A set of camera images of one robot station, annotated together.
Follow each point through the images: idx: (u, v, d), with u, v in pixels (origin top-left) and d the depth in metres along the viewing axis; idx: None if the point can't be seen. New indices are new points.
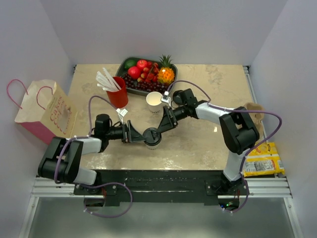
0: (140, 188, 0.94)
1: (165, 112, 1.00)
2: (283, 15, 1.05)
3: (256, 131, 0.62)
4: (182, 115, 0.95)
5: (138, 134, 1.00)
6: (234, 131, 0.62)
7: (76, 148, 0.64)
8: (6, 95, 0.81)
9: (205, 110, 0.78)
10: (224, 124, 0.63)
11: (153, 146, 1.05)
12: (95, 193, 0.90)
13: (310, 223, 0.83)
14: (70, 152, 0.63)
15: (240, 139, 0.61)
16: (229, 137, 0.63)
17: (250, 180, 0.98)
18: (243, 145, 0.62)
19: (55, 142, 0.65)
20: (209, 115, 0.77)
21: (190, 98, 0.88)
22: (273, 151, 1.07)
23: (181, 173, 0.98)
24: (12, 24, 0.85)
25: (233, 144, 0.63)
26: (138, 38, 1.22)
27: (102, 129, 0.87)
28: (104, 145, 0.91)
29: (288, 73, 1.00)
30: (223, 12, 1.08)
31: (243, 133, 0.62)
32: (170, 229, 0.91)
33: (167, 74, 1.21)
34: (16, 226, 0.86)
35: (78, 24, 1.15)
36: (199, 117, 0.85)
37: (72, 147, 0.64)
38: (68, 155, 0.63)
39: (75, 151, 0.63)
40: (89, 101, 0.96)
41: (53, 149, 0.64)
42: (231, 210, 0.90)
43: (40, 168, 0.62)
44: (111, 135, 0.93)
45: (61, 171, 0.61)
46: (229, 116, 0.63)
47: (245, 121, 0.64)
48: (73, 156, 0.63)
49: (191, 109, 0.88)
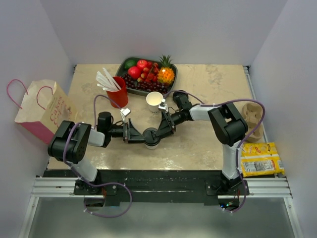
0: (140, 188, 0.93)
1: (163, 117, 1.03)
2: (283, 15, 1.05)
3: (244, 122, 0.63)
4: (178, 119, 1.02)
5: (137, 133, 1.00)
6: (222, 123, 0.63)
7: (85, 129, 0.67)
8: (6, 95, 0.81)
9: (197, 110, 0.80)
10: (212, 117, 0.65)
11: (153, 146, 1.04)
12: (95, 193, 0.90)
13: (311, 223, 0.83)
14: (79, 132, 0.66)
15: (229, 130, 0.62)
16: (218, 129, 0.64)
17: (251, 180, 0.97)
18: (233, 136, 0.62)
19: (65, 124, 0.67)
20: (201, 113, 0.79)
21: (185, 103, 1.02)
22: (273, 151, 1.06)
23: (181, 173, 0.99)
24: (12, 24, 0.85)
25: (222, 136, 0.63)
26: (138, 38, 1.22)
27: (105, 125, 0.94)
28: (106, 141, 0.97)
29: (288, 73, 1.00)
30: (224, 11, 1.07)
31: (232, 124, 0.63)
32: (170, 229, 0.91)
33: (167, 74, 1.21)
34: (16, 226, 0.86)
35: (78, 24, 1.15)
36: (194, 117, 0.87)
37: (80, 128, 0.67)
38: (78, 136, 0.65)
39: (84, 132, 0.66)
40: (95, 99, 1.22)
41: (63, 129, 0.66)
42: (231, 210, 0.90)
43: (49, 147, 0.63)
44: (112, 133, 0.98)
45: (70, 148, 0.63)
46: (216, 109, 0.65)
47: (233, 114, 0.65)
48: (81, 136, 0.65)
49: (186, 113, 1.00)
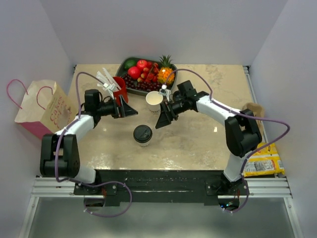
0: (140, 188, 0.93)
1: (161, 108, 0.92)
2: (283, 15, 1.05)
3: (260, 137, 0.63)
4: (180, 108, 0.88)
5: (131, 108, 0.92)
6: (239, 137, 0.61)
7: (70, 143, 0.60)
8: (6, 95, 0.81)
9: (206, 106, 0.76)
10: (230, 128, 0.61)
11: (145, 143, 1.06)
12: (95, 193, 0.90)
13: (311, 223, 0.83)
14: (67, 149, 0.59)
15: (243, 145, 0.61)
16: (232, 141, 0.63)
17: (250, 180, 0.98)
18: (246, 149, 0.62)
19: (46, 141, 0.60)
20: (211, 111, 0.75)
21: (189, 90, 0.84)
22: (273, 151, 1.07)
23: (181, 173, 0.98)
24: (13, 24, 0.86)
25: (236, 148, 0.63)
26: (138, 38, 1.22)
27: (93, 103, 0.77)
28: (97, 118, 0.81)
29: (288, 73, 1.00)
30: (224, 12, 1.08)
31: (247, 138, 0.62)
32: (170, 229, 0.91)
33: (167, 74, 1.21)
34: (16, 225, 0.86)
35: (79, 24, 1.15)
36: (199, 110, 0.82)
37: (66, 144, 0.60)
38: (65, 153, 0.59)
39: (71, 146, 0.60)
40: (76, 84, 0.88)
41: (47, 149, 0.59)
42: (231, 210, 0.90)
43: (41, 172, 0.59)
44: (103, 111, 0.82)
45: (61, 165, 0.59)
46: (235, 120, 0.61)
47: (250, 126, 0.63)
48: (70, 153, 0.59)
49: (191, 101, 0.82)
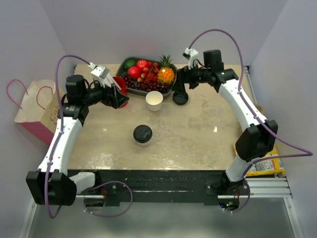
0: (140, 188, 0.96)
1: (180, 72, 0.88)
2: (282, 15, 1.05)
3: (271, 148, 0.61)
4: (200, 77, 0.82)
5: (123, 95, 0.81)
6: (254, 147, 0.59)
7: (58, 187, 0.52)
8: (6, 95, 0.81)
9: (230, 95, 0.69)
10: (250, 137, 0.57)
11: (145, 142, 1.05)
12: (95, 193, 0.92)
13: (311, 223, 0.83)
14: (56, 192, 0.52)
15: (254, 153, 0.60)
16: (245, 148, 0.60)
17: (250, 180, 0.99)
18: (254, 156, 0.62)
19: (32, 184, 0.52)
20: (233, 103, 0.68)
21: (216, 63, 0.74)
22: (273, 151, 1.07)
23: (181, 173, 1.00)
24: (13, 24, 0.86)
25: (245, 153, 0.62)
26: (138, 38, 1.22)
27: (78, 93, 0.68)
28: (83, 113, 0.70)
29: (288, 72, 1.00)
30: (224, 11, 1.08)
31: (260, 148, 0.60)
32: (170, 229, 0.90)
33: (167, 74, 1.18)
34: (16, 226, 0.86)
35: (79, 24, 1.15)
36: (220, 92, 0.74)
37: (53, 186, 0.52)
38: (56, 194, 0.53)
39: (59, 189, 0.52)
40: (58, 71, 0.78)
41: (36, 190, 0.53)
42: (231, 210, 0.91)
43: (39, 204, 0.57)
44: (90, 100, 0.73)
45: (52, 196, 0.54)
46: (256, 129, 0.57)
47: (268, 137, 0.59)
48: (61, 195, 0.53)
49: (215, 77, 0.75)
